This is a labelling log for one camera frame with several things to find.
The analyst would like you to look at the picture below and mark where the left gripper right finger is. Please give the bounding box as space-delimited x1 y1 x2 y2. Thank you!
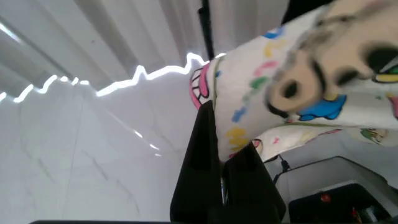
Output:
223 141 287 223

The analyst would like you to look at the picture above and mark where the white curtain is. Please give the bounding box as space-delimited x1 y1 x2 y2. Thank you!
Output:
0 0 290 98

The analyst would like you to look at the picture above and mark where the black t-shirt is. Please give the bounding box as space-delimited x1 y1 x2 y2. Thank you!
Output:
281 0 335 25

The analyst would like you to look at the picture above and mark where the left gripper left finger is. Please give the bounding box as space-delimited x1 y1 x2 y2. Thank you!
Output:
169 100 224 223

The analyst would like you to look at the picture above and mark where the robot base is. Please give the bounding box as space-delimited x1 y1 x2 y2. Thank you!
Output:
264 154 398 224

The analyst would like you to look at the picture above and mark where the cream printed garment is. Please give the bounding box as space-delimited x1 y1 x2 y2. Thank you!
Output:
188 0 398 163

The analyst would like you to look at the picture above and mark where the black clothes rack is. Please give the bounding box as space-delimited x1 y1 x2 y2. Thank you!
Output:
198 0 216 60

